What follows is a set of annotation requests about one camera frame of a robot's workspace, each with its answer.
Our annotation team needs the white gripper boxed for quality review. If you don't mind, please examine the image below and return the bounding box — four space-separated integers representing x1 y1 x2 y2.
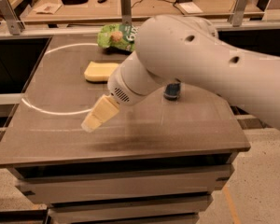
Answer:
81 67 145 133

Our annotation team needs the yellow sponge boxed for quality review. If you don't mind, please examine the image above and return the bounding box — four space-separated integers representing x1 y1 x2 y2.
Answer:
84 62 119 82

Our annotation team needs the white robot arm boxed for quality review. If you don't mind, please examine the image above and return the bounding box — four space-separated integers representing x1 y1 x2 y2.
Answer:
81 15 280 132

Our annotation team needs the green rice chip bag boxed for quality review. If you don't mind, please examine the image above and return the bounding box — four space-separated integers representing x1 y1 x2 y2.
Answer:
97 24 138 52

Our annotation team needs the blue silver energy drink can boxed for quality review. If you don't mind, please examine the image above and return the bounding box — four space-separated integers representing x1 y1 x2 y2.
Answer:
163 83 181 101

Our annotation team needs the grey drawer cabinet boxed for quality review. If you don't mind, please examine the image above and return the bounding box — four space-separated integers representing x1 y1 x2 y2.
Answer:
7 152 241 224

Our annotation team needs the small black remote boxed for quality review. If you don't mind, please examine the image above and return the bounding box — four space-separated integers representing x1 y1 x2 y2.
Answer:
97 0 107 4

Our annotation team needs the tan paper packet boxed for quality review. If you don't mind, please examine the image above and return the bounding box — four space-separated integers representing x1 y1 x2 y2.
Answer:
35 3 62 14

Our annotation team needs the white paper sheet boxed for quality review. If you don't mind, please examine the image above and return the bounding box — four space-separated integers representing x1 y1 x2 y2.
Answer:
180 2 203 14

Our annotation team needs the middle metal bracket post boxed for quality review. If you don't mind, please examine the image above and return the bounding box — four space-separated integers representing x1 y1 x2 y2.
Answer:
120 0 132 25

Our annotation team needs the metal bracket post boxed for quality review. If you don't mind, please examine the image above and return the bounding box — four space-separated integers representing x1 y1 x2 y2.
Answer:
120 0 132 25
0 0 25 35
229 0 248 27

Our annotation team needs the left metal bracket post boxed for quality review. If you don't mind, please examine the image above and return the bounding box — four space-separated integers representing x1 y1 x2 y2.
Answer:
0 0 25 35

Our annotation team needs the right metal bracket post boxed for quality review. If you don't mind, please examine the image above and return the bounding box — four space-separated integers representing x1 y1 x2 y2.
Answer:
229 0 248 27

